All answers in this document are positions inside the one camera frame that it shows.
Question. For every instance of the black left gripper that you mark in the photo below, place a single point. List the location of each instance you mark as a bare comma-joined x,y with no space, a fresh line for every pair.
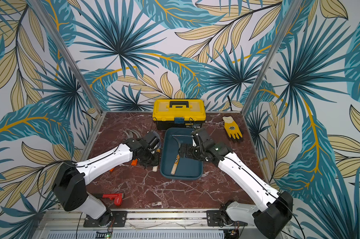
155,163

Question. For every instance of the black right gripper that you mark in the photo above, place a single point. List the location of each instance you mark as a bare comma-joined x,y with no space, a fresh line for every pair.
190,152

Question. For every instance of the wooden handle sickle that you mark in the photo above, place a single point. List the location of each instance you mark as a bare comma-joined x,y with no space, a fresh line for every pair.
134,134
176,161
127,134
155,167

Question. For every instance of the teal plastic tray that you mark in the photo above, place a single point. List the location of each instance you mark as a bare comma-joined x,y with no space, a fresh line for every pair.
169,153

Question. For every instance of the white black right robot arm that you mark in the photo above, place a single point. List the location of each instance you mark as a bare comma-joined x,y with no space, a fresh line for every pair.
271,211

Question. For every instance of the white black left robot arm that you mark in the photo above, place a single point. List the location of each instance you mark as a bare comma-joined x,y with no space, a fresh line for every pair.
71,180

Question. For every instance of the yellow white work glove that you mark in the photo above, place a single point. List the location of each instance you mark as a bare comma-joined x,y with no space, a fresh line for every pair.
232,129

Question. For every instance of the yellow black toolbox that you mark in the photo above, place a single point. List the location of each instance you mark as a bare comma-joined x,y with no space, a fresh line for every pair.
179,113

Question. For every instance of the red black clamp tool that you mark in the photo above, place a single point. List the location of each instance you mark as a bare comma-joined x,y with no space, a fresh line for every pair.
116,198

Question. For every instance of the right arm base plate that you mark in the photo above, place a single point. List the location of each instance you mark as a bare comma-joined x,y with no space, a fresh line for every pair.
220,218

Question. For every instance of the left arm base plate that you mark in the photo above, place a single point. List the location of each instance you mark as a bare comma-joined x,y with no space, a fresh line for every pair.
112,218

